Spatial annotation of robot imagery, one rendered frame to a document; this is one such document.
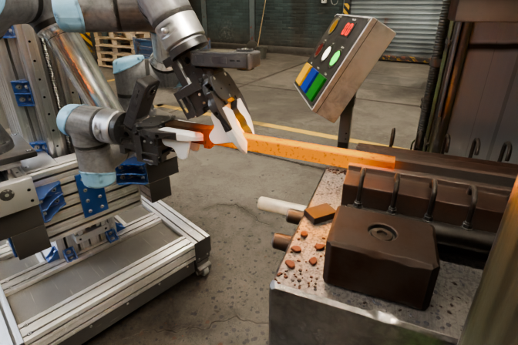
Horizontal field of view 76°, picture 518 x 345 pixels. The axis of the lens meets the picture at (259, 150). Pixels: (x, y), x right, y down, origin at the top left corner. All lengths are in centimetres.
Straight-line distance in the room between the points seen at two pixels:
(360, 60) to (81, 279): 133
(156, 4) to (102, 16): 14
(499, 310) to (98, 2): 69
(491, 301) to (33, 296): 151
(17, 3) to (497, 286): 88
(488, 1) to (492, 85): 27
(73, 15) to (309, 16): 859
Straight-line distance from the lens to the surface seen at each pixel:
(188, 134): 63
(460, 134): 74
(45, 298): 159
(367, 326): 44
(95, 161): 83
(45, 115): 138
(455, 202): 51
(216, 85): 57
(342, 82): 94
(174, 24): 58
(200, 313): 162
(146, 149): 70
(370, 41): 94
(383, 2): 864
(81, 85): 93
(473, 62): 71
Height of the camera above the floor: 123
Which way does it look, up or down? 24 degrees down
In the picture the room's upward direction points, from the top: straight up
